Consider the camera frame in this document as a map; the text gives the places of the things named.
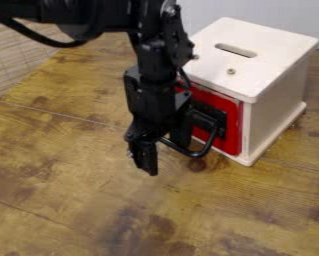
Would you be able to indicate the red drawer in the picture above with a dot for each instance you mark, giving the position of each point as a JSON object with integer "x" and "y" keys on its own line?
{"x": 224, "y": 123}

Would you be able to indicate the white wooden box cabinet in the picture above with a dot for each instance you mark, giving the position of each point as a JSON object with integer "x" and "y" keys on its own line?
{"x": 250, "y": 73}

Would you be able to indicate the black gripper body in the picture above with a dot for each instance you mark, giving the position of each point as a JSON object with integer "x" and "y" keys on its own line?
{"x": 156, "y": 104}

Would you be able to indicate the black metal drawer handle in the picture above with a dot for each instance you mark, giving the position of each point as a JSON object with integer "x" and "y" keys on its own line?
{"x": 206, "y": 123}

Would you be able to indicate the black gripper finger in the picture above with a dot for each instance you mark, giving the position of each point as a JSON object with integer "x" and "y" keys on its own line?
{"x": 145, "y": 155}
{"x": 182, "y": 130}

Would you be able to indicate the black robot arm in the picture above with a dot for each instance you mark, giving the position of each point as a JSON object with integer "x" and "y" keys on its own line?
{"x": 69, "y": 23}

